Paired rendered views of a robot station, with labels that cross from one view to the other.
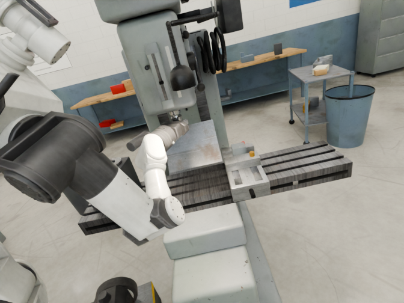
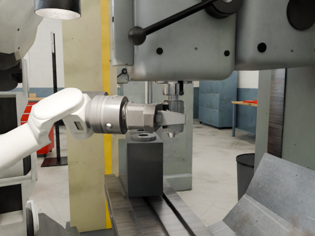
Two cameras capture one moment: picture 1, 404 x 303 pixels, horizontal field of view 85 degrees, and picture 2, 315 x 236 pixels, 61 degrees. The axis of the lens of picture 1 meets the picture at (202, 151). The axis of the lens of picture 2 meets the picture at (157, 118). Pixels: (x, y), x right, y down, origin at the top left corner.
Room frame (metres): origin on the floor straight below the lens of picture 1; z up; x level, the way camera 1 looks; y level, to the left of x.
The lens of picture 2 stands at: (0.68, -0.48, 1.30)
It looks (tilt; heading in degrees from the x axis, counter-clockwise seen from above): 7 degrees down; 72
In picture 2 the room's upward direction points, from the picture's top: straight up
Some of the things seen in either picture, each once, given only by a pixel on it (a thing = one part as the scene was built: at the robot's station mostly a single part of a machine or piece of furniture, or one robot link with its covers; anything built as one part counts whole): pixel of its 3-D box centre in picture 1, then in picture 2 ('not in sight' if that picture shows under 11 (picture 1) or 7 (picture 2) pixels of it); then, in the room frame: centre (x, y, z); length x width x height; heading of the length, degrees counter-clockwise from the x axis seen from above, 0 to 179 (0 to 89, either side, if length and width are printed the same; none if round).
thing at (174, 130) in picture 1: (168, 134); (132, 116); (0.82, 0.11, 1.23); 0.13 x 0.12 x 0.10; 62
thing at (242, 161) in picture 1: (241, 161); not in sight; (0.83, -0.16, 1.02); 0.15 x 0.06 x 0.04; 85
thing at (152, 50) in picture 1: (160, 77); (121, 12); (0.79, 0.07, 1.45); 0.04 x 0.04 x 0.21; 87
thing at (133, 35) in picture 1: (161, 65); (176, 4); (0.90, 0.07, 1.47); 0.21 x 0.19 x 0.32; 87
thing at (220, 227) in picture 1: (201, 203); not in sight; (0.90, 0.07, 0.79); 0.50 x 0.35 x 0.12; 177
